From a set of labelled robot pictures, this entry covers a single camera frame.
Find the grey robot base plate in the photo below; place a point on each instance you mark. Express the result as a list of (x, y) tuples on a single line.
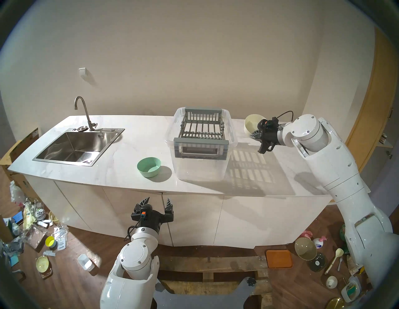
[(199, 300)]

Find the white marble kitchen counter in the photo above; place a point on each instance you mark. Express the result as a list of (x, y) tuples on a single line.
[(202, 218)]

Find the pink plastic object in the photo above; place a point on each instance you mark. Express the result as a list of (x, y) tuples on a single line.
[(307, 234)]

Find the white plastic container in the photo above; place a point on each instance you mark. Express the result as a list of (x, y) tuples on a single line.
[(84, 262)]

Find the clear plastic bag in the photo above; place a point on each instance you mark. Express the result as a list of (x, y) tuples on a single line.
[(35, 236)]

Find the small white cup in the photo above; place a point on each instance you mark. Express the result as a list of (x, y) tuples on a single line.
[(331, 282)]

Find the cream bowl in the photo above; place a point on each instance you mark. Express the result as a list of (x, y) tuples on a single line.
[(251, 123)]

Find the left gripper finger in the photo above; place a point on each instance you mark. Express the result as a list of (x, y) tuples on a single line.
[(169, 208), (141, 204)]

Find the dark glass lid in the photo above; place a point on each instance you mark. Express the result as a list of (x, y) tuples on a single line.
[(318, 263)]

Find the wooden shelf board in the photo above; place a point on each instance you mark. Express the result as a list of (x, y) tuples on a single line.
[(386, 144)]

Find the grey dish drying rack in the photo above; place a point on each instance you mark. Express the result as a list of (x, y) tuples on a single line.
[(201, 144)]

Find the yellow snack package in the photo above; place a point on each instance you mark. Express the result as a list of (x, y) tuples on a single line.
[(29, 216)]

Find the clear bag with papers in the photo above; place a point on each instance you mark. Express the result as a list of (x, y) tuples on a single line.
[(60, 238)]

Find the white wall switch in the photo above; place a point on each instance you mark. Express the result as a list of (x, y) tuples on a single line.
[(82, 72)]

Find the wooden pallet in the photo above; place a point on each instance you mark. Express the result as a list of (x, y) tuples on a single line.
[(205, 264)]

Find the teal sponge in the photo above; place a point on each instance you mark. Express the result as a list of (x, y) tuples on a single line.
[(14, 260)]

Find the white bottle pink cap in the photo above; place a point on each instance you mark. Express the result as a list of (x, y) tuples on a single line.
[(318, 243)]

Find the wooden door frame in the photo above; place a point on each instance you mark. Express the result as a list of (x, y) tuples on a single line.
[(367, 109)]

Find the mint green bowl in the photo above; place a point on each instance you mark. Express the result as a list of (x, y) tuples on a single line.
[(149, 167)]

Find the green bowl pink contents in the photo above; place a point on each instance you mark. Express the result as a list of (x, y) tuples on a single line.
[(342, 232)]

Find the pale yellow bowl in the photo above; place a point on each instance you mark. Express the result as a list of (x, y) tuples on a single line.
[(42, 264)]

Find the white mesh ball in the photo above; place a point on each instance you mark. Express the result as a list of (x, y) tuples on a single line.
[(40, 213)]

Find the amber glass plate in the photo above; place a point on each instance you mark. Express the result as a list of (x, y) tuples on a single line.
[(305, 248)]

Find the woven basket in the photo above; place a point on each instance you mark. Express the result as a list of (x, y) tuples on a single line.
[(53, 218)]

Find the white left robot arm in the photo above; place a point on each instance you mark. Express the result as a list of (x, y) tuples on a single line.
[(137, 258)]

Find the curved steel faucet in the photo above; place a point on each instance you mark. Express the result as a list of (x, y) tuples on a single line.
[(87, 115)]

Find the stainless steel sink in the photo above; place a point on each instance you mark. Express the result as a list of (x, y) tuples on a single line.
[(74, 146)]

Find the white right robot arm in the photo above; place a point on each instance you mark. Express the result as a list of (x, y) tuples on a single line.
[(336, 168)]

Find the round steel sink knob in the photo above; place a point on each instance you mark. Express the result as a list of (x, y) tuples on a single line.
[(83, 128)]

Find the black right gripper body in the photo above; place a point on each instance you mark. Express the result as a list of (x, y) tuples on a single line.
[(272, 135)]

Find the white container green sponge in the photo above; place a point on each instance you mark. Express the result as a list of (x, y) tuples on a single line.
[(351, 289)]

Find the blue tablet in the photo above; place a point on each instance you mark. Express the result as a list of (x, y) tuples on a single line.
[(18, 218)]

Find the small grey spoon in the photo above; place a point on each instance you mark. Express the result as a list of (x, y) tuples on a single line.
[(340, 263)]

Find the orange rectangular tray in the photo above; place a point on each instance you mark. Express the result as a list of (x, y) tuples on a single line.
[(279, 259)]

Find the brown cardboard box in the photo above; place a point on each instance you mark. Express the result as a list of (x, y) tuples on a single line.
[(18, 149)]

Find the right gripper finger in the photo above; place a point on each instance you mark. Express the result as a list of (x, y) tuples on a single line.
[(261, 124), (257, 135)]

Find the gold metal plate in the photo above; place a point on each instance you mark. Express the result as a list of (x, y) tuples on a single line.
[(336, 303)]

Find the white plastic bag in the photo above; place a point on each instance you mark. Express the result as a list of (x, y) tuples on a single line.
[(16, 193)]

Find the yellow cup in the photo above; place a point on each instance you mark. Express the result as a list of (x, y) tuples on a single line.
[(50, 241)]

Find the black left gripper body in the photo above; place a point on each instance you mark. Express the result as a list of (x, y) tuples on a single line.
[(151, 218)]

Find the clear plastic storage bin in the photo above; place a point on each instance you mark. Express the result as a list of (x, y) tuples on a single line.
[(199, 171)]

